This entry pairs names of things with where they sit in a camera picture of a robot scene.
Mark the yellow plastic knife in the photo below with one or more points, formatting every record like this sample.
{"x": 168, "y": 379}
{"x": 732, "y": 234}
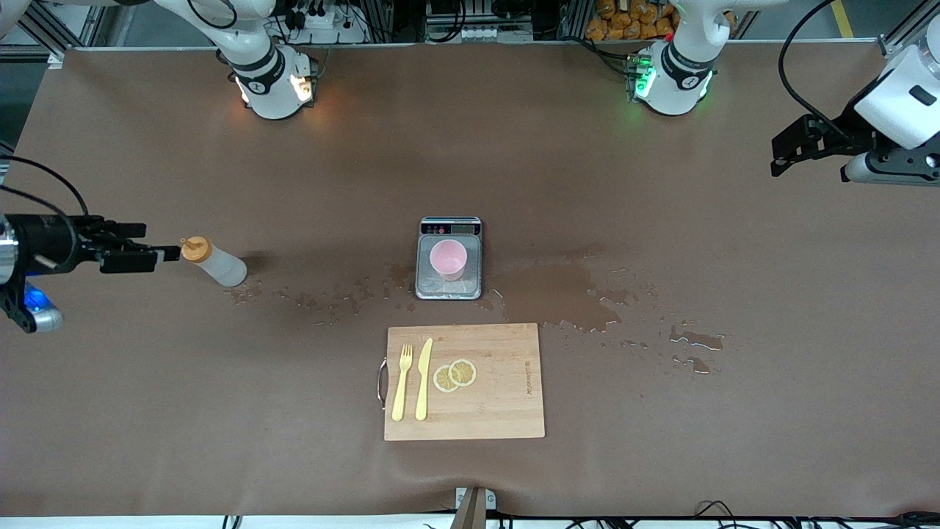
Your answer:
{"x": 423, "y": 382}

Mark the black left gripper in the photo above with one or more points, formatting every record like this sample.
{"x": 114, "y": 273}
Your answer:
{"x": 839, "y": 134}

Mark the white power strip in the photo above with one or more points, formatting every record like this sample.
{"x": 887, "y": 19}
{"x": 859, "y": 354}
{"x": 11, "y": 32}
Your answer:
{"x": 323, "y": 22}

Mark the wooden cutting board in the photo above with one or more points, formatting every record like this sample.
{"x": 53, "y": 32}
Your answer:
{"x": 499, "y": 397}

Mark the table edge mounting bracket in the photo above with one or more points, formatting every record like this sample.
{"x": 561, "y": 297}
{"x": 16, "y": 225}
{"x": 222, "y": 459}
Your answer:
{"x": 474, "y": 507}

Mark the yellow plastic fork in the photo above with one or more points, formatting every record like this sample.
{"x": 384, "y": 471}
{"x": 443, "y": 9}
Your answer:
{"x": 400, "y": 389}

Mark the silver digital kitchen scale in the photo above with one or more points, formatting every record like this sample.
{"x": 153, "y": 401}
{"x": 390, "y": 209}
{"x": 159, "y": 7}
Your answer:
{"x": 470, "y": 283}

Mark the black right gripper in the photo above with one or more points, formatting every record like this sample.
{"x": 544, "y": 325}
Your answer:
{"x": 45, "y": 242}

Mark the lemon slice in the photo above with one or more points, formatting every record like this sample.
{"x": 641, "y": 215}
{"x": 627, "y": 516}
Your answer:
{"x": 442, "y": 380}
{"x": 464, "y": 372}

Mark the pile of orange packets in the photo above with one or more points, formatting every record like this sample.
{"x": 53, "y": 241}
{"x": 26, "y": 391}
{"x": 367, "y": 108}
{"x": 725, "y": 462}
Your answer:
{"x": 631, "y": 18}

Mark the aluminium frame profile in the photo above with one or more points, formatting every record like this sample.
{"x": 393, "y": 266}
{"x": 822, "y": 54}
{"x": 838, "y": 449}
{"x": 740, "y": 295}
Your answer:
{"x": 73, "y": 26}
{"x": 899, "y": 37}

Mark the pink plastic cup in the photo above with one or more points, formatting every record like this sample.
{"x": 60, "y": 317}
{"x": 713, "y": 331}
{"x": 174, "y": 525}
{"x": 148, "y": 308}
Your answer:
{"x": 448, "y": 258}

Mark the white terminal strip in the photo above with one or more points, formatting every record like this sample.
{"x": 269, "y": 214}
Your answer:
{"x": 477, "y": 33}

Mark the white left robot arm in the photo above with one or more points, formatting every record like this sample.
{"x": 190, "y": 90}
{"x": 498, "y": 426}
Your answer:
{"x": 675, "y": 81}

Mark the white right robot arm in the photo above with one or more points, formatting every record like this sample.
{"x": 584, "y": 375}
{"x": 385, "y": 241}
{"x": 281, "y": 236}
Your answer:
{"x": 268, "y": 88}

